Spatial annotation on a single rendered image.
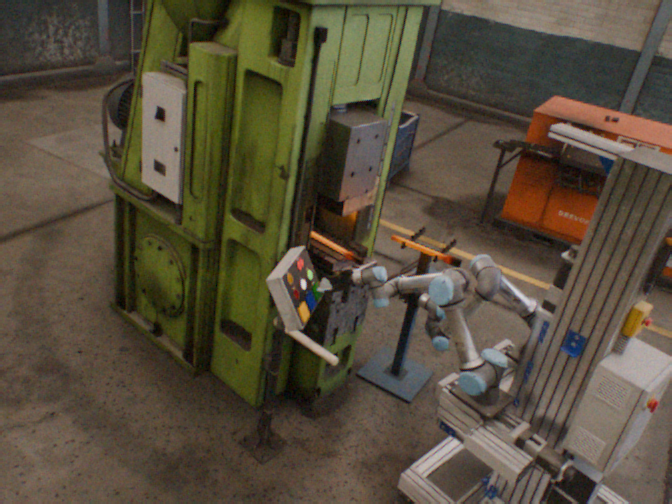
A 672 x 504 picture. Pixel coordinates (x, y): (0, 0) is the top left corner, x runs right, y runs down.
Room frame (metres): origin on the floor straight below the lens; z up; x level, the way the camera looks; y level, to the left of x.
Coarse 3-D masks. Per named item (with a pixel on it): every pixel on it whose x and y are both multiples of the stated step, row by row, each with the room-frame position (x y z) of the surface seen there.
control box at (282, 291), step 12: (288, 252) 2.69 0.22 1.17; (300, 252) 2.66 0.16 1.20; (288, 264) 2.53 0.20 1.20; (300, 264) 2.61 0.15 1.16; (276, 276) 2.42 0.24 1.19; (300, 276) 2.56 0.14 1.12; (312, 276) 2.66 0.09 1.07; (276, 288) 2.40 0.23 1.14; (288, 288) 2.41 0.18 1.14; (300, 288) 2.51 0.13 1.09; (276, 300) 2.40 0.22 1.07; (288, 300) 2.39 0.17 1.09; (300, 300) 2.46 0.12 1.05; (288, 312) 2.39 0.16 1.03; (312, 312) 2.52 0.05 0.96; (288, 324) 2.38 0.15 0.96; (300, 324) 2.37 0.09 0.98
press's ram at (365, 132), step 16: (336, 112) 3.15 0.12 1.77; (352, 112) 3.20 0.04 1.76; (368, 112) 3.25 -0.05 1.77; (336, 128) 3.00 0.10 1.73; (352, 128) 2.95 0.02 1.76; (368, 128) 3.06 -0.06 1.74; (384, 128) 3.17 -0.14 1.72; (336, 144) 2.99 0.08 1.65; (352, 144) 2.97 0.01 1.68; (368, 144) 3.08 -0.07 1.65; (336, 160) 2.98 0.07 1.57; (352, 160) 2.99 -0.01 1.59; (368, 160) 3.10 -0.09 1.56; (320, 176) 3.03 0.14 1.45; (336, 176) 2.97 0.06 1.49; (352, 176) 3.01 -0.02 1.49; (368, 176) 3.12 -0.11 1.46; (320, 192) 3.02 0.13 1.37; (336, 192) 2.96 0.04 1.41; (352, 192) 3.03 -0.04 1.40
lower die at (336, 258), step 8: (320, 232) 3.31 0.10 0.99; (312, 240) 3.19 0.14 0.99; (328, 240) 3.23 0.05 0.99; (312, 248) 3.12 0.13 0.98; (320, 248) 3.12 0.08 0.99; (328, 248) 3.13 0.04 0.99; (344, 248) 3.16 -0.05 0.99; (312, 256) 3.08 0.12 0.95; (320, 256) 3.05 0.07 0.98; (328, 256) 3.06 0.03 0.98; (336, 256) 3.06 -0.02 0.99; (344, 256) 3.07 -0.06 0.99; (328, 264) 3.01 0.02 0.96; (336, 264) 3.01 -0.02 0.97; (344, 264) 3.07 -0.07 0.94
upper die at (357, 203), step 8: (320, 200) 3.08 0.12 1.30; (328, 200) 3.05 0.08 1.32; (344, 200) 2.99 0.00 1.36; (352, 200) 3.04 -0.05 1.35; (360, 200) 3.10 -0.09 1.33; (328, 208) 3.05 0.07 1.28; (336, 208) 3.01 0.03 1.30; (344, 208) 2.99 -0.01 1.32; (352, 208) 3.05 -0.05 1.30; (360, 208) 3.11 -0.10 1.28
